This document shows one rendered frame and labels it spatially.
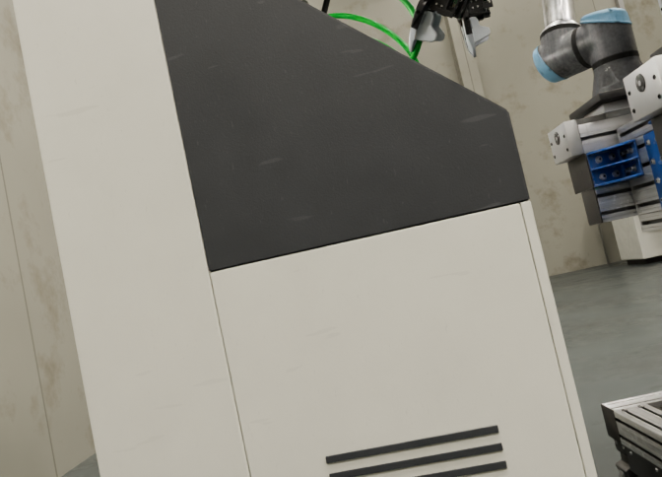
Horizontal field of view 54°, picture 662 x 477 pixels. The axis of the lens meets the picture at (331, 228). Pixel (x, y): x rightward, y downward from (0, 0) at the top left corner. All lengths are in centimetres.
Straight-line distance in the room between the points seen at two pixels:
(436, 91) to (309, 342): 49
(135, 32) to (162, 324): 55
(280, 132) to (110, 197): 34
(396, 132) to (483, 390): 47
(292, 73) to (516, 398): 69
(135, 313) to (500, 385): 66
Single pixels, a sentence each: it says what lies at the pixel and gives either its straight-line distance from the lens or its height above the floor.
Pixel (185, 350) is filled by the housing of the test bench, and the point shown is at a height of 66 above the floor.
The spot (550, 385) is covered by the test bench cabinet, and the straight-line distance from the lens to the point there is 117.
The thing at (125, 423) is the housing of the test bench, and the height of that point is 55.
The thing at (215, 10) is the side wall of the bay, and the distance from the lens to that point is 128.
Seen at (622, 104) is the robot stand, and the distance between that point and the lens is 182.
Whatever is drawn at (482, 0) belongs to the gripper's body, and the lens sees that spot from 169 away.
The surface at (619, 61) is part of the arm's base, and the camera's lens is 186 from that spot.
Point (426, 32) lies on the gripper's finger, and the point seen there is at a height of 120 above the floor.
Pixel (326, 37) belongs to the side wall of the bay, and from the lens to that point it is 121.
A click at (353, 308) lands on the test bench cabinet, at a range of 114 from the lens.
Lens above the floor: 73
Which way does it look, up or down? 4 degrees up
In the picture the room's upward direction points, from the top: 12 degrees counter-clockwise
